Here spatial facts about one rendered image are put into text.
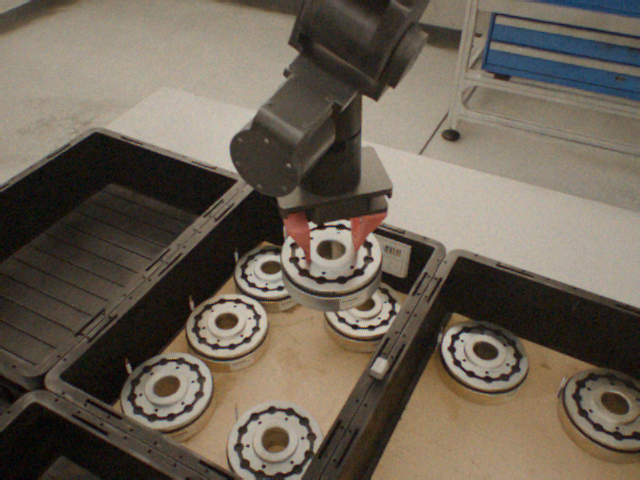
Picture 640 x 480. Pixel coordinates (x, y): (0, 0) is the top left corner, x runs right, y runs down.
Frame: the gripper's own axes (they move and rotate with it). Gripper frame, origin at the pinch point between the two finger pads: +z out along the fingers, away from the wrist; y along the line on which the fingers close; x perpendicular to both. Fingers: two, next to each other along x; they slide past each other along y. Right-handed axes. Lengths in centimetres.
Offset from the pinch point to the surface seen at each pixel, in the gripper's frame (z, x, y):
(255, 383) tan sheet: 20.8, -0.1, -9.9
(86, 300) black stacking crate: 20.9, 19.1, -30.0
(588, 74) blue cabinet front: 79, 134, 131
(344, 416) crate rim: 10.6, -12.6, -2.2
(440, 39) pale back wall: 119, 248, 124
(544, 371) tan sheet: 22.2, -6.6, 24.8
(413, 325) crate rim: 11.5, -3.4, 8.3
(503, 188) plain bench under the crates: 39, 43, 47
